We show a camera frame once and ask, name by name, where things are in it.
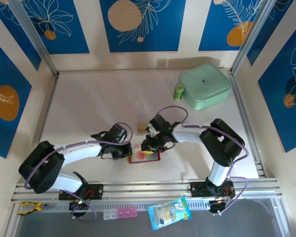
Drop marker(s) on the red card holder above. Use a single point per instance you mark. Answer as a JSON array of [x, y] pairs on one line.
[[154, 156]]

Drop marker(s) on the white and red credit card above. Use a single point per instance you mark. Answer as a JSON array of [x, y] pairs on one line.
[[139, 155]]

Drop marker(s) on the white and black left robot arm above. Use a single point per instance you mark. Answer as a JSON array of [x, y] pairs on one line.
[[81, 151]]

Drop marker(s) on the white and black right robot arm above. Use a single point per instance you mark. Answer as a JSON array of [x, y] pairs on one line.
[[185, 135]]

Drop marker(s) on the small green bottle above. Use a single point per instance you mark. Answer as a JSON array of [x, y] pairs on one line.
[[178, 92]]

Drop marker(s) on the pink pill box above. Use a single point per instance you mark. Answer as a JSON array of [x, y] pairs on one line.
[[127, 213]]

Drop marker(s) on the clear pill box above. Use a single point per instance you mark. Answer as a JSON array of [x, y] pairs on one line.
[[110, 215]]

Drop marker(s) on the blue and white snack packet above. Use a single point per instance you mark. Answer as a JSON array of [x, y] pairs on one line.
[[167, 214]]

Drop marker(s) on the black controller board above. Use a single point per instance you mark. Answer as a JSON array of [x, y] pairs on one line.
[[215, 207], [76, 205]]

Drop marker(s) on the mint green zip case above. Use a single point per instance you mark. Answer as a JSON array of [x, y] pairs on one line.
[[204, 84]]

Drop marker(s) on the grey metal panel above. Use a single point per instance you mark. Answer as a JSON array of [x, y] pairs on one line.
[[88, 229]]

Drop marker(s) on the aluminium rail beam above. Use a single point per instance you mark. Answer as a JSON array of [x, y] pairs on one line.
[[148, 187]]

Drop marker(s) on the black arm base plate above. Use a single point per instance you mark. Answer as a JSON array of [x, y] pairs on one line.
[[197, 190], [98, 191]]

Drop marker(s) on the aluminium side rail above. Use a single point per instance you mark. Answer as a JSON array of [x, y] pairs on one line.
[[238, 89], [48, 108]]

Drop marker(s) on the aluminium corner post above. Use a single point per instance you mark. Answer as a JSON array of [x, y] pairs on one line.
[[253, 32], [32, 32]]

